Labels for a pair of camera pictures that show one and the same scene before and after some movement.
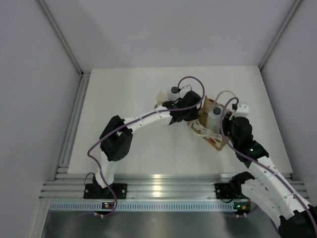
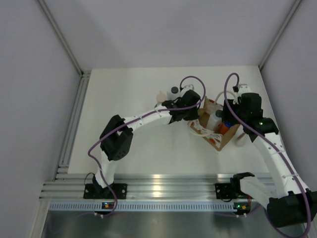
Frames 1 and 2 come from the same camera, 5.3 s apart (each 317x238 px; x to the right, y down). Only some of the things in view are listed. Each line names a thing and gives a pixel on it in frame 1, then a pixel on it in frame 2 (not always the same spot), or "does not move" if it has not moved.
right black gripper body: x=227 y=128 → x=237 y=108
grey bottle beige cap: x=161 y=97 does not move
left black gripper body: x=191 y=115 does not move
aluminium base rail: x=149 y=186 does not move
